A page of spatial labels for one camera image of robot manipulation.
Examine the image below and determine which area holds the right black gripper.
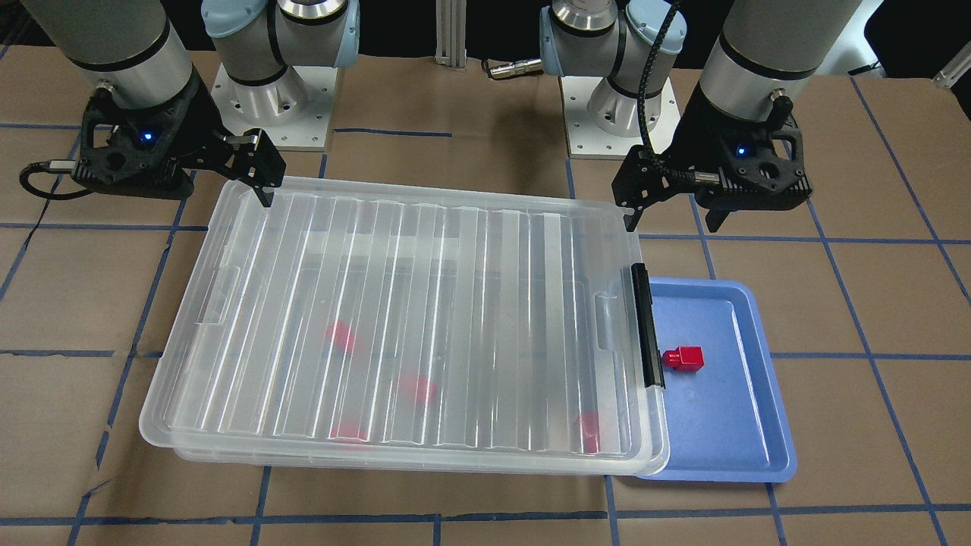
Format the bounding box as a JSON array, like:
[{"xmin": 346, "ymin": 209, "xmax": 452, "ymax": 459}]
[{"xmin": 71, "ymin": 72, "xmax": 287, "ymax": 208}]

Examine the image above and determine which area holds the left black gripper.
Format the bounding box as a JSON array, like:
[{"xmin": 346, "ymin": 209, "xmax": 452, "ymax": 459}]
[{"xmin": 611, "ymin": 84, "xmax": 814, "ymax": 233}]

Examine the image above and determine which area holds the red block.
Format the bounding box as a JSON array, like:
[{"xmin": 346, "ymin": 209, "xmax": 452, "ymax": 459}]
[
  {"xmin": 325, "ymin": 319, "xmax": 355, "ymax": 355},
  {"xmin": 576, "ymin": 410, "xmax": 600, "ymax": 455},
  {"xmin": 398, "ymin": 372, "xmax": 439, "ymax": 407},
  {"xmin": 327, "ymin": 420, "xmax": 369, "ymax": 446},
  {"xmin": 661, "ymin": 345, "xmax": 706, "ymax": 373}
]

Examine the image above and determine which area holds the clear plastic box lid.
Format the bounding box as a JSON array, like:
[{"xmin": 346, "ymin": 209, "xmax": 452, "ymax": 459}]
[{"xmin": 139, "ymin": 176, "xmax": 658, "ymax": 463}]

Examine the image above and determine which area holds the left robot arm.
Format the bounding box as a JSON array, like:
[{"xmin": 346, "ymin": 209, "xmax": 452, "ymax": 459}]
[{"xmin": 539, "ymin": 1, "xmax": 858, "ymax": 232}]

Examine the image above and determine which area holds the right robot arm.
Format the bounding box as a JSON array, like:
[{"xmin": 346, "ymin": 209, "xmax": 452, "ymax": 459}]
[{"xmin": 20, "ymin": 1, "xmax": 360, "ymax": 208}]

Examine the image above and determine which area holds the black box latch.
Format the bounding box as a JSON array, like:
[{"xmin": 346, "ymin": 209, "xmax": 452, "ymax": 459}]
[{"xmin": 630, "ymin": 262, "xmax": 666, "ymax": 388}]

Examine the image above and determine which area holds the clear plastic storage box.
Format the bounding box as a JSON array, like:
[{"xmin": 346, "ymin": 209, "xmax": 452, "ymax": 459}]
[{"xmin": 171, "ymin": 235, "xmax": 671, "ymax": 477}]

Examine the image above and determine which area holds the blue plastic tray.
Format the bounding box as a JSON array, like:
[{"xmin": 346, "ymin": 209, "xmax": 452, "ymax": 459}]
[{"xmin": 651, "ymin": 278, "xmax": 797, "ymax": 483}]

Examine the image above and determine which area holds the red block front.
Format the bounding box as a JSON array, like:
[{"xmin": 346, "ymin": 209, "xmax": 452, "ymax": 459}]
[{"xmin": 327, "ymin": 420, "xmax": 369, "ymax": 446}]

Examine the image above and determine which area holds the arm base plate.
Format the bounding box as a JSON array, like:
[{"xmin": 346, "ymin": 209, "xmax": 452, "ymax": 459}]
[
  {"xmin": 211, "ymin": 65, "xmax": 340, "ymax": 152},
  {"xmin": 559, "ymin": 77, "xmax": 680, "ymax": 160}
]

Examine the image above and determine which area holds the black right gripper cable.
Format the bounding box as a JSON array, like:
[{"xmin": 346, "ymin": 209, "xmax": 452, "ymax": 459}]
[{"xmin": 19, "ymin": 158, "xmax": 96, "ymax": 202}]

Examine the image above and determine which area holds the silver cable connector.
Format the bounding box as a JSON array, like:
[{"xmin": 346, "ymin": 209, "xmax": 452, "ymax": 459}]
[{"xmin": 481, "ymin": 58, "xmax": 544, "ymax": 82}]

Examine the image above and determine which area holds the aluminium frame post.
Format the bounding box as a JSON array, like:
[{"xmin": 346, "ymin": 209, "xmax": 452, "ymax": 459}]
[{"xmin": 434, "ymin": 0, "xmax": 467, "ymax": 70}]

